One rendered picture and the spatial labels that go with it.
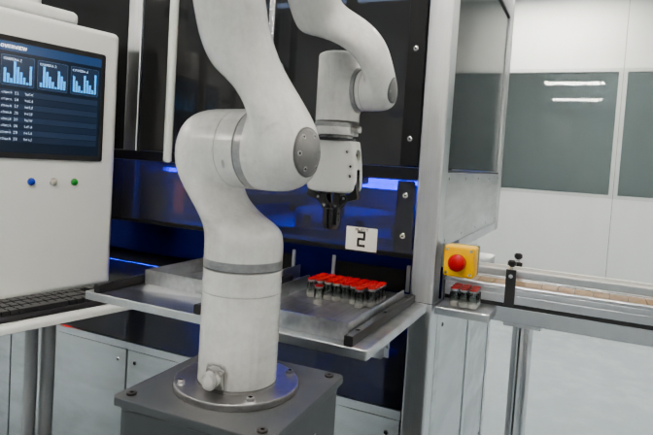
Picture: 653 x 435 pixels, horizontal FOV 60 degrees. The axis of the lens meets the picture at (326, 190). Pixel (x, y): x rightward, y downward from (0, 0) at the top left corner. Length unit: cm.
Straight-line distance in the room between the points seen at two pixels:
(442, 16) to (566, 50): 468
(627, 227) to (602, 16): 201
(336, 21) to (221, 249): 43
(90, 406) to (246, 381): 131
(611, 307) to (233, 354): 93
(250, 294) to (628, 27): 553
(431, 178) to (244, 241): 67
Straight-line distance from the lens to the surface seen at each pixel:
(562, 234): 596
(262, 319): 84
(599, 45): 606
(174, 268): 156
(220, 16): 79
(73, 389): 218
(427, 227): 138
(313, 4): 98
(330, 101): 104
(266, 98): 77
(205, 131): 84
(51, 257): 173
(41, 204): 170
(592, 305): 147
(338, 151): 105
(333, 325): 109
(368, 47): 98
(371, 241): 143
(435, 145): 137
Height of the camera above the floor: 121
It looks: 3 degrees down
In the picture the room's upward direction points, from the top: 4 degrees clockwise
